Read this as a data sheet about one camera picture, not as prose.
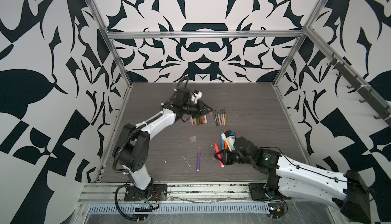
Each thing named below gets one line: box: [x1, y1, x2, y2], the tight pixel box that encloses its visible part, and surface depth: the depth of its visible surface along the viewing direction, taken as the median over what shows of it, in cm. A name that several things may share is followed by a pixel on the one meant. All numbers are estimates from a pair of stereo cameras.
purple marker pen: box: [196, 146, 202, 172], surface depth 86 cm
